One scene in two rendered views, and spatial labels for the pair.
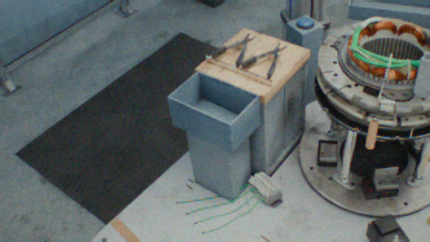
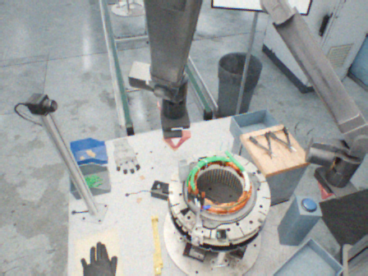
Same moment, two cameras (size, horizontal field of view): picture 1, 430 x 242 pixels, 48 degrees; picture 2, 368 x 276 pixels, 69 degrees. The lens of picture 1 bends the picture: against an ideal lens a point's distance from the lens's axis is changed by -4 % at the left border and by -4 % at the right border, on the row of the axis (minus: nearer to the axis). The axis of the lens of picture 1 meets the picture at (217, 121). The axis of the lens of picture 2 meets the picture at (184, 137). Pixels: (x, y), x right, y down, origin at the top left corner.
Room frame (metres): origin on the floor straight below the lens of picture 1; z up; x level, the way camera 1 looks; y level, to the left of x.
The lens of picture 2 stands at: (0.98, -0.84, 1.83)
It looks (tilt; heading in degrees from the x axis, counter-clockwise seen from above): 47 degrees down; 121
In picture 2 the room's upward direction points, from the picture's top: straight up
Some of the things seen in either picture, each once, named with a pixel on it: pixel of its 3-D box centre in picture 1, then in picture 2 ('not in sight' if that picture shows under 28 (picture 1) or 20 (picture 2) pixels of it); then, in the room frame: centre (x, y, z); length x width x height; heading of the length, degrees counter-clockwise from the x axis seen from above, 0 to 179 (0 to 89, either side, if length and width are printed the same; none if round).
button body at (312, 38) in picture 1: (303, 62); (296, 223); (1.11, -0.26, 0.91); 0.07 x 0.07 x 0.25; 27
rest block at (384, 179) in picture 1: (385, 176); not in sight; (0.72, -0.38, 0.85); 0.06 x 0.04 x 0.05; 89
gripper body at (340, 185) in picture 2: not in sight; (338, 175); (1.13, -0.26, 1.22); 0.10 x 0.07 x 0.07; 137
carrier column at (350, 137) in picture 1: (348, 152); not in sight; (0.76, -0.29, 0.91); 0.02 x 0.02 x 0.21
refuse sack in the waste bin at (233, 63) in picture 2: not in sight; (237, 80); (0.34, 1.19, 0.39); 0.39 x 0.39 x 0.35
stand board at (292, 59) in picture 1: (253, 62); (273, 149); (0.93, -0.10, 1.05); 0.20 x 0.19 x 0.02; 139
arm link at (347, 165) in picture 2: not in sight; (345, 160); (1.12, -0.26, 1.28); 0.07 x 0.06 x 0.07; 10
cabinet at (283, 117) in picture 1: (255, 108); (265, 171); (0.93, -0.10, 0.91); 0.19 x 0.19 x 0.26; 49
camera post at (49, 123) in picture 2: not in sight; (75, 173); (0.38, -0.57, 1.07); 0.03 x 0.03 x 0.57; 22
